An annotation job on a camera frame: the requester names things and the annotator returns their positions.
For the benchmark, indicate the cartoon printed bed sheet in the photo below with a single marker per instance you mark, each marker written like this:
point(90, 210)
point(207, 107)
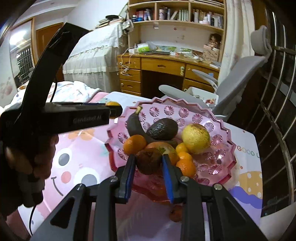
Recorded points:
point(82, 157)

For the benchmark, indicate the white floral curtain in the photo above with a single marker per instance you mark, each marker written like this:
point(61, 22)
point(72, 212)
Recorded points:
point(240, 25)

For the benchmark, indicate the large orange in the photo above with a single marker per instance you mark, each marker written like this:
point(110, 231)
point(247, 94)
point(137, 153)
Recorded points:
point(134, 144)

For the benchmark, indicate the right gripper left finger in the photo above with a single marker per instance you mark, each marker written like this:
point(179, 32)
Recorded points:
point(125, 175)

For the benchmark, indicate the blackened banana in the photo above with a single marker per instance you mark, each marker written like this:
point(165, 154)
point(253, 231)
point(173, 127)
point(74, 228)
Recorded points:
point(134, 127)

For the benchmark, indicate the dark brown round fruit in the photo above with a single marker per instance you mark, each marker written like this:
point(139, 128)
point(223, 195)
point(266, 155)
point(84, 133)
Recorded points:
point(149, 161)

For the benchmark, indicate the grey office chair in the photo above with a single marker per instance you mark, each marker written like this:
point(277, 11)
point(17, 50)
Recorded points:
point(229, 90)

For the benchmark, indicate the person's left hand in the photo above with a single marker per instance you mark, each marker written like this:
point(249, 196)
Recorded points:
point(14, 162)

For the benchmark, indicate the white storage box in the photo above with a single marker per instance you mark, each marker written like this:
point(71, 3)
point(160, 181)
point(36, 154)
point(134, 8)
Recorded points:
point(207, 97)

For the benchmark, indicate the pink quilt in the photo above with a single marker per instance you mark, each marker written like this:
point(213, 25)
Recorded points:
point(98, 97)

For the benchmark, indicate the small mandarin orange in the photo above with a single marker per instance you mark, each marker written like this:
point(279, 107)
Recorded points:
point(187, 167)

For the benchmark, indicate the wooden bookshelf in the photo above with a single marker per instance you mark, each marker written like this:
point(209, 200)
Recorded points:
point(182, 24)

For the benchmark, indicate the pink plastic fruit tray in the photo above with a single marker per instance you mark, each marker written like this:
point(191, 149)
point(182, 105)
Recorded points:
point(213, 165)

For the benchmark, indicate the small orange kumquat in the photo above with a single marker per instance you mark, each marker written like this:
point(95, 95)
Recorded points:
point(185, 156)

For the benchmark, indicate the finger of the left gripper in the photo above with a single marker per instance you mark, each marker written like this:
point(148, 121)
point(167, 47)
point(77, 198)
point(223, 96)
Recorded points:
point(115, 109)

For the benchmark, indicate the white lace cover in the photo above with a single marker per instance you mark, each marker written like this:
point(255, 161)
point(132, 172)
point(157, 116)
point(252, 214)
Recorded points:
point(93, 61)

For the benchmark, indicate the green tissue pack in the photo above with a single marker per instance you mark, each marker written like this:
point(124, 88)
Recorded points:
point(143, 48)

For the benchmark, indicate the small yellow kumquat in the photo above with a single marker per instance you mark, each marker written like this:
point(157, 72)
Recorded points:
point(181, 148)

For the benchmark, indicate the wooden desk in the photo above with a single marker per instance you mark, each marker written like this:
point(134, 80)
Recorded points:
point(142, 74)

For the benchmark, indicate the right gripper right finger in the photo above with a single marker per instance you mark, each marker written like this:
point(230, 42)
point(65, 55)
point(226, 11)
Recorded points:
point(171, 174)

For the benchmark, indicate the yellow lemon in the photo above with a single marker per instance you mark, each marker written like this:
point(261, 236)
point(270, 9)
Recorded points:
point(196, 138)

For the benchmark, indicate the orange under tray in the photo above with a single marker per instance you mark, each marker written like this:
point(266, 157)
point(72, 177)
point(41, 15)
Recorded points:
point(176, 212)

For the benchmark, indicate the dark avocado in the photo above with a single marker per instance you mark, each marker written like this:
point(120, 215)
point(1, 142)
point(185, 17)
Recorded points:
point(164, 129)

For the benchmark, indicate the doll with brown hair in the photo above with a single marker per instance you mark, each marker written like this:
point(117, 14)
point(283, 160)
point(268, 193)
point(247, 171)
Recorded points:
point(215, 40)

